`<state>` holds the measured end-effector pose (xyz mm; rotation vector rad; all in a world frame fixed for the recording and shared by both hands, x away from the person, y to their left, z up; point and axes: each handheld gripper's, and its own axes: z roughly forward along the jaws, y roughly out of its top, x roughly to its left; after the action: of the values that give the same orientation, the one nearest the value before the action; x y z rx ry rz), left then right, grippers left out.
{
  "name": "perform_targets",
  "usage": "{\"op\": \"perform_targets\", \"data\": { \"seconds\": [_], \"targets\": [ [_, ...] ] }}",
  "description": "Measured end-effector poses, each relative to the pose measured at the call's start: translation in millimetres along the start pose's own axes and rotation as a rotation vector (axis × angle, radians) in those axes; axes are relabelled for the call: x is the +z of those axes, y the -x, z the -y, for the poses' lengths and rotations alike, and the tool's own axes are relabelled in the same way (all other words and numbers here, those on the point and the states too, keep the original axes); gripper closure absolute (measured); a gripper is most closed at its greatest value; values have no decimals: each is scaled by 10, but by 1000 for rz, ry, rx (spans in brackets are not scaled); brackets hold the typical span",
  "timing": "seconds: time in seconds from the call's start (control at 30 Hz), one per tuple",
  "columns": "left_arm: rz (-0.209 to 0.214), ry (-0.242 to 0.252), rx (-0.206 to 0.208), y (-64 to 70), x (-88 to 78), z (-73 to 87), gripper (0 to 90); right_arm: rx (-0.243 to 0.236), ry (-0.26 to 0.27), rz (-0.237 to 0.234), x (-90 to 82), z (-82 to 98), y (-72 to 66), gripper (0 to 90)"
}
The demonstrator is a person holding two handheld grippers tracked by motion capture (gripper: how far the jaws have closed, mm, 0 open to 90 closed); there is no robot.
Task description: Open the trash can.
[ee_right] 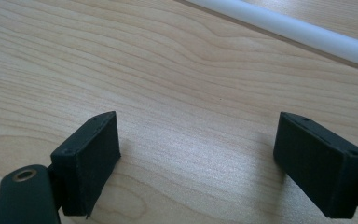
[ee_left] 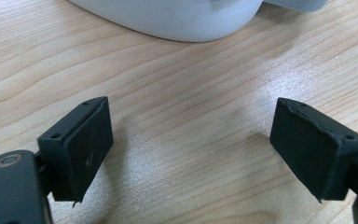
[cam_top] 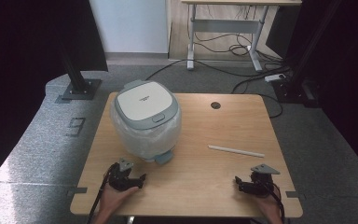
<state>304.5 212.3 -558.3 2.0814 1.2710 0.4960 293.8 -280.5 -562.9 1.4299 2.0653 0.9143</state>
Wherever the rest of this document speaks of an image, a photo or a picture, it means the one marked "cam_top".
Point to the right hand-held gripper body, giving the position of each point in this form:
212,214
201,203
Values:
261,182

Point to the black curtain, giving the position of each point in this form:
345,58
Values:
354,77
18,77

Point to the clear plastic bin liner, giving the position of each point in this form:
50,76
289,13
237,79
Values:
149,137

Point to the white thin stick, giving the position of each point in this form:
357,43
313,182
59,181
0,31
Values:
236,151

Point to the person's right hand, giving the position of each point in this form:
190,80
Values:
268,205

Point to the black metal stand with base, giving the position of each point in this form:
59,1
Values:
295,90

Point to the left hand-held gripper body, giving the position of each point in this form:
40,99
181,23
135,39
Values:
120,179

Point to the white grey rice cooker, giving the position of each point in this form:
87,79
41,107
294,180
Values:
143,101

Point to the white power strip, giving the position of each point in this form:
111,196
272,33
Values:
275,77

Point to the white-legged wooden desk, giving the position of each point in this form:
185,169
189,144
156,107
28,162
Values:
223,26

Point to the black stand base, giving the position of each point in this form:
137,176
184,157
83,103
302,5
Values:
80,88

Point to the person's left hand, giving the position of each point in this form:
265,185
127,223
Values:
115,199

